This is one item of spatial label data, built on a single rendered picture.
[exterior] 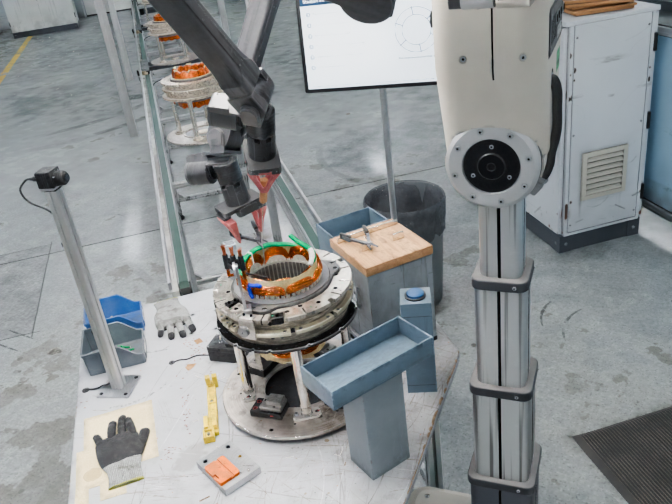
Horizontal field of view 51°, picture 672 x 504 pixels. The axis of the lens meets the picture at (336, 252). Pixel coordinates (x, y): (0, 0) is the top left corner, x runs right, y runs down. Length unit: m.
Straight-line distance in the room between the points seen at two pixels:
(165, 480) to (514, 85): 1.09
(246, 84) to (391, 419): 0.72
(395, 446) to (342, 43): 1.46
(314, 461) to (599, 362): 1.79
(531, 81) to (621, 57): 2.57
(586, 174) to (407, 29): 1.62
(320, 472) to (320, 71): 1.45
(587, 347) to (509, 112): 2.15
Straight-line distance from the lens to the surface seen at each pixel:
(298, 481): 1.56
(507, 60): 1.12
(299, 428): 1.65
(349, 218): 1.96
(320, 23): 2.50
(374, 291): 1.71
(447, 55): 1.14
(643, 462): 2.71
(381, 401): 1.42
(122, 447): 1.74
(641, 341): 3.29
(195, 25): 1.19
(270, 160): 1.41
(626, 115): 3.81
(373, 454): 1.49
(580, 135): 3.68
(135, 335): 2.12
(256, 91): 1.30
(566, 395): 2.95
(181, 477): 1.64
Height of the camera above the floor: 1.88
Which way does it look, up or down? 28 degrees down
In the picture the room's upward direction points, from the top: 8 degrees counter-clockwise
